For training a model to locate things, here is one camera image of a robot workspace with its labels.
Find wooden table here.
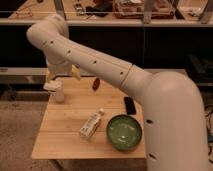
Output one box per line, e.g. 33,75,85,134
32,77,146,161

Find glasses on bench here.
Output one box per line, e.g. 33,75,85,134
15,12,33,18

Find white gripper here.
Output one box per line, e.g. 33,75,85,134
45,60,81,83

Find black device on bench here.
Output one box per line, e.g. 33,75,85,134
73,3,86,16

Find green bowl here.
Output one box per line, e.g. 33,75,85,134
106,115,143,151

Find white plastic bottle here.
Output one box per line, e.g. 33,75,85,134
79,108,105,139

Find brown tray on bench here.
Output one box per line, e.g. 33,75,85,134
113,0,175,19

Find black phone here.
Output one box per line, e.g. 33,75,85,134
124,97,136,115

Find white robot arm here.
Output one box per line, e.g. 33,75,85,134
26,14,210,171

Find small brown bottle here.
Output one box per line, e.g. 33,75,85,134
92,77,100,91

